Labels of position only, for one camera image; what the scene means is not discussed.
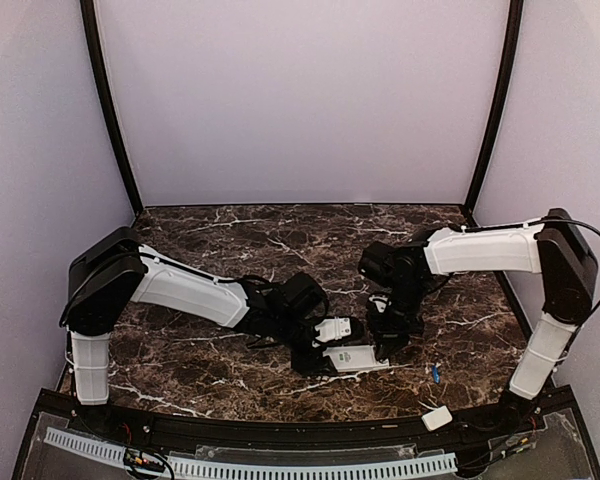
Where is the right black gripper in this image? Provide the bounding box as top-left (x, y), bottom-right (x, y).
top-left (366, 278), bottom-right (429, 360)

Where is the white remote control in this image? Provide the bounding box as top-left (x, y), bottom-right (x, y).
top-left (323, 345), bottom-right (390, 373)

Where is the white battery cover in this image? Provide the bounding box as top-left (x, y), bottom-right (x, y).
top-left (421, 406), bottom-right (453, 431)

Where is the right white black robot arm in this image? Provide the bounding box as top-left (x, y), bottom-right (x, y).
top-left (358, 208), bottom-right (600, 434)

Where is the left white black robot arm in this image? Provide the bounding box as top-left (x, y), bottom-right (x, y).
top-left (59, 227), bottom-right (336, 436)

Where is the blue battery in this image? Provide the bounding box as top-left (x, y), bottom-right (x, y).
top-left (432, 364), bottom-right (441, 384)

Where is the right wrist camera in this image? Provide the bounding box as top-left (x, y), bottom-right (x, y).
top-left (366, 292), bottom-right (391, 316)

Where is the white slotted cable duct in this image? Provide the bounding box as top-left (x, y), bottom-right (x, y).
top-left (43, 427), bottom-right (457, 479)

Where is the small circuit board with wires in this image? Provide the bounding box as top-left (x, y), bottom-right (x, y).
top-left (122, 448), bottom-right (175, 480)

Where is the black front rail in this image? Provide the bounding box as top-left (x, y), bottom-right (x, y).
top-left (39, 387), bottom-right (576, 454)

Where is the right black frame post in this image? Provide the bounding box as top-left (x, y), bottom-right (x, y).
top-left (463, 0), bottom-right (524, 218)

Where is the black frame post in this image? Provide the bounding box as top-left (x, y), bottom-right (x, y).
top-left (79, 0), bottom-right (144, 217)
top-left (463, 0), bottom-right (524, 218)

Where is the left black frame post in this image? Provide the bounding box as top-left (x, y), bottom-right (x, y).
top-left (79, 0), bottom-right (144, 217)

